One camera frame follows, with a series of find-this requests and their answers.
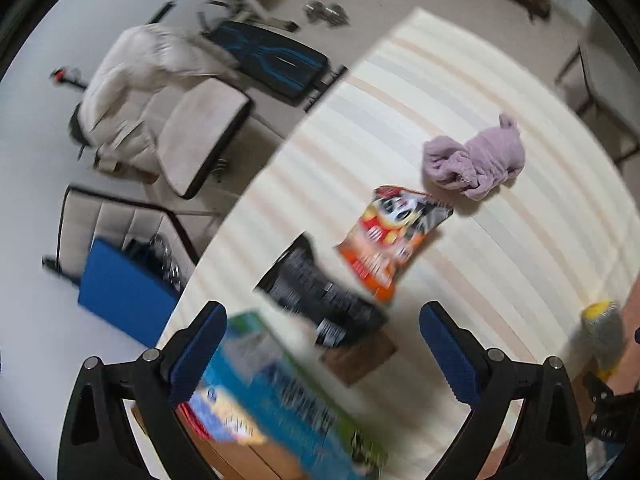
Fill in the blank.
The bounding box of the beige padded chair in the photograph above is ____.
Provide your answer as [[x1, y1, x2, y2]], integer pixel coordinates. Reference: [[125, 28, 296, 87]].
[[69, 77, 254, 201]]

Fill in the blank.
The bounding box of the orange snack bag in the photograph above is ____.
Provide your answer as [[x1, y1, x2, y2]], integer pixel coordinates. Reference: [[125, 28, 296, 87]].
[[336, 185, 454, 304]]

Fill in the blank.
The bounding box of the silver yellow scrubber sponge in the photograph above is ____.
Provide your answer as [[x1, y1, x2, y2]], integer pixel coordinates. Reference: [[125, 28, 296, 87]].
[[580, 300, 626, 382]]

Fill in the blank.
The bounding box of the beige puffer jacket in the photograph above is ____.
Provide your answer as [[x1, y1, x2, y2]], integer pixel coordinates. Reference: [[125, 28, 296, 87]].
[[77, 24, 239, 174]]

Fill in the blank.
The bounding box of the purple cloth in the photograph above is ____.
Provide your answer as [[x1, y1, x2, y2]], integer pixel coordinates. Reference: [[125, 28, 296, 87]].
[[422, 113, 526, 202]]

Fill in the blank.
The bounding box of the blue mat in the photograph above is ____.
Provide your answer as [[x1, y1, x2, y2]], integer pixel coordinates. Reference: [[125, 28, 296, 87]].
[[78, 240, 179, 348]]

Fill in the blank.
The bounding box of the black blue weight bench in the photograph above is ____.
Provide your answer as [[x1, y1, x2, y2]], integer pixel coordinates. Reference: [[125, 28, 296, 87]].
[[205, 21, 348, 113]]

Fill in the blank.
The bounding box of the black snack bag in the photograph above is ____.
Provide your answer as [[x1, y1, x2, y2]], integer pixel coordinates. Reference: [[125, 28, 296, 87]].
[[255, 233, 388, 349]]

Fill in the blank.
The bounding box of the dumbbell on floor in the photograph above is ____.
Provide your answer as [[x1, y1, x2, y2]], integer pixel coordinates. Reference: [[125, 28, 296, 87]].
[[304, 1, 350, 28]]

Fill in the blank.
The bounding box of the beige tufted bench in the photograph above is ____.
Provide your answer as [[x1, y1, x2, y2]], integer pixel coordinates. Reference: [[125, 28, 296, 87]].
[[42, 185, 200, 285]]

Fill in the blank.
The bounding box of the red snack bag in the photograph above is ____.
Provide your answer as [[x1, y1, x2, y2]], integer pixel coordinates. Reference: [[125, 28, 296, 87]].
[[177, 403, 213, 441]]

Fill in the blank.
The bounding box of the cardboard box with printed flap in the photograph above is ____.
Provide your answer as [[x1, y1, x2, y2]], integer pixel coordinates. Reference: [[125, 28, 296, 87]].
[[186, 312, 387, 479]]

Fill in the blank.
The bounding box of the striped table cloth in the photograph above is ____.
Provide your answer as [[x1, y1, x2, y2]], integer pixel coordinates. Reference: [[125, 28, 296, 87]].
[[165, 9, 639, 479]]

